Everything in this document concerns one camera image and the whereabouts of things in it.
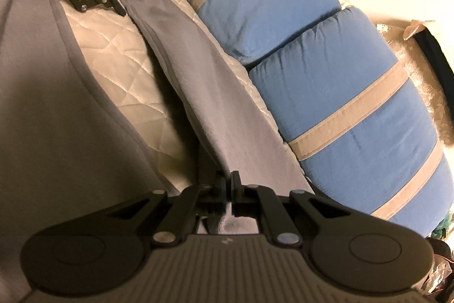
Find grey-blue fleece sweatpants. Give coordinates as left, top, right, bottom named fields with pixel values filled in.
left=0, top=0, right=315, bottom=303

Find grey quilted bedspread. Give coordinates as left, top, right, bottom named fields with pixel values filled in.
left=62, top=0, right=306, bottom=195

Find blue grey-striped pillow right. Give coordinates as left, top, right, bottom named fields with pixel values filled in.
left=249, top=7, right=453, bottom=236

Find teal knitted item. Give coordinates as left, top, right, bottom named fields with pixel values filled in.
left=431, top=211, right=453, bottom=240

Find clear plastic bag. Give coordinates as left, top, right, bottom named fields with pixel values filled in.
left=423, top=237, right=453, bottom=299

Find navy folded cloth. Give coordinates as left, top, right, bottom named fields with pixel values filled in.
left=414, top=28, right=453, bottom=99

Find pink white folded cloth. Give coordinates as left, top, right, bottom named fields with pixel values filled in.
left=402, top=20, right=434, bottom=41

